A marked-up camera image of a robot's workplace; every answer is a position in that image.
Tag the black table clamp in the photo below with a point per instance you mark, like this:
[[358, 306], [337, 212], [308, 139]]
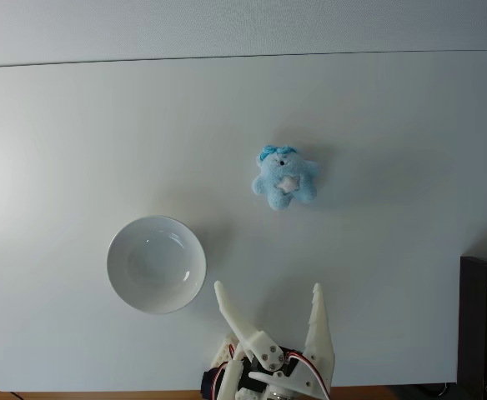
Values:
[[208, 383]]

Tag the white ceramic bowl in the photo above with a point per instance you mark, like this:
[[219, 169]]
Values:
[[156, 264]]

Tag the sky blue plush doll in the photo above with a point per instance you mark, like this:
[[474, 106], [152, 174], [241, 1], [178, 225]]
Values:
[[283, 183]]

